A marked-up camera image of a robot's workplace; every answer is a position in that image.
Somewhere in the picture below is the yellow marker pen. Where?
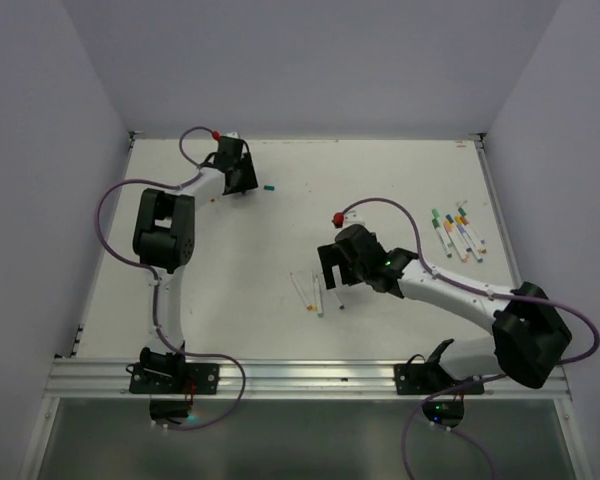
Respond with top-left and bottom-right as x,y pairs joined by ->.
310,270 -> 319,311

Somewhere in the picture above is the green marker pen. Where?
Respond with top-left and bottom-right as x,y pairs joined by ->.
314,274 -> 324,318

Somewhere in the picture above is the teal marker pen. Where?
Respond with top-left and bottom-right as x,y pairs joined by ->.
332,289 -> 346,310

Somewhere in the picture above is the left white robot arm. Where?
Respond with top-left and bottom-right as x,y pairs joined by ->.
132,133 -> 258,393

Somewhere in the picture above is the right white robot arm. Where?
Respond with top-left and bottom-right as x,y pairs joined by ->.
317,224 -> 572,393

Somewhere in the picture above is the light orange capped marker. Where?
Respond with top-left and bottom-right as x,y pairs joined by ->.
444,219 -> 469,263

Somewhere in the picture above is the blue capped marker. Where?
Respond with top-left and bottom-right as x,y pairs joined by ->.
445,214 -> 484,263

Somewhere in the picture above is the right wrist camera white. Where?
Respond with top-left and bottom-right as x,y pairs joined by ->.
343,210 -> 366,228

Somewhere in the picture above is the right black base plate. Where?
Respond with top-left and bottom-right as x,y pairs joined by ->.
393,339 -> 485,429

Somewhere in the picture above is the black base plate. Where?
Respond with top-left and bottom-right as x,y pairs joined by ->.
125,347 -> 219,427
393,339 -> 485,429

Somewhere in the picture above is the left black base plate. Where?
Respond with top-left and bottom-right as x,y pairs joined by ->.
125,347 -> 219,427

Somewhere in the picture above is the aluminium mounting rail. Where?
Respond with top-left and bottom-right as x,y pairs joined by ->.
47,357 -> 569,400

